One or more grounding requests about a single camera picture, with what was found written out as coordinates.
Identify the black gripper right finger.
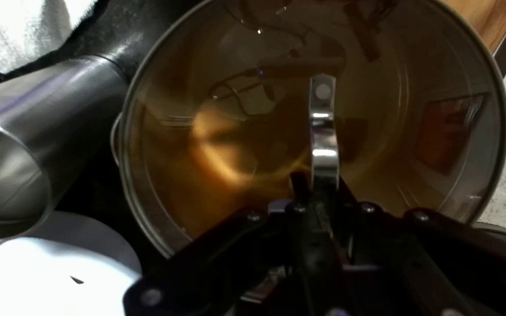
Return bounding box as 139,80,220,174
314,174,506,316

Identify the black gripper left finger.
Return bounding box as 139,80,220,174
121,171,320,316

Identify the steel pot with orange handles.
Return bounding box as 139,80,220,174
109,0,506,260

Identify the white round plate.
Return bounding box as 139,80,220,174
0,209,144,316

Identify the stainless steel tumbler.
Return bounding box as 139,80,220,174
0,55,133,243

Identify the white crumpled cloth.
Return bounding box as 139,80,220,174
0,0,100,76

